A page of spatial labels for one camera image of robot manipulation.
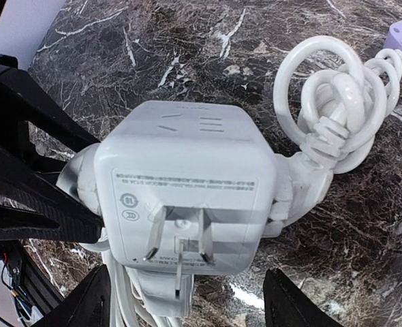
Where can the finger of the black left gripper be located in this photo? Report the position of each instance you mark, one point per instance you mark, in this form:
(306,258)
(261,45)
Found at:
(23,99)
(32,206)

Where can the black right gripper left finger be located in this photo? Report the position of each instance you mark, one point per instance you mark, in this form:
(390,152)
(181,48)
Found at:
(87,305)

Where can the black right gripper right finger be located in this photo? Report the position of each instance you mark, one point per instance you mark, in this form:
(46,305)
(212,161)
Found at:
(286,305)

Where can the white cube socket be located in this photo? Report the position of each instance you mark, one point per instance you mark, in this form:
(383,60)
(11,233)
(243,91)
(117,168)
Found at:
(185,189)

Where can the white plug with cable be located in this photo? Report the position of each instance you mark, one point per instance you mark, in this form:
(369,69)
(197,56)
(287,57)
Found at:
(127,300)

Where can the black front table rail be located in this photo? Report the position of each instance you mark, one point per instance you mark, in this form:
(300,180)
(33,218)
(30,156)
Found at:
(29,286)

